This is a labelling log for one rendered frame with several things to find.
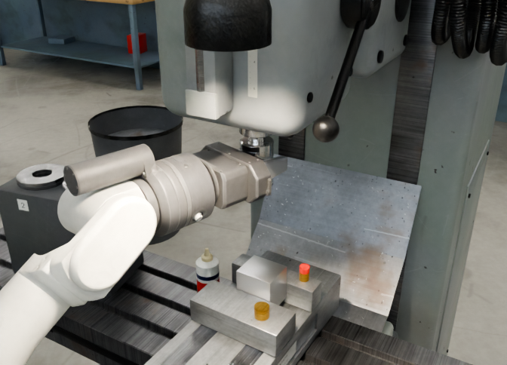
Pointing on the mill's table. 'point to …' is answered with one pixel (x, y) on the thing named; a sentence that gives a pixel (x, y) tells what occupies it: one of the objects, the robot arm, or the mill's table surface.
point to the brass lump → (262, 311)
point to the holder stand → (38, 216)
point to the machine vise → (225, 355)
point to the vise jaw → (242, 317)
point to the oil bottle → (207, 269)
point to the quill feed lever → (354, 14)
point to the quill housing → (266, 59)
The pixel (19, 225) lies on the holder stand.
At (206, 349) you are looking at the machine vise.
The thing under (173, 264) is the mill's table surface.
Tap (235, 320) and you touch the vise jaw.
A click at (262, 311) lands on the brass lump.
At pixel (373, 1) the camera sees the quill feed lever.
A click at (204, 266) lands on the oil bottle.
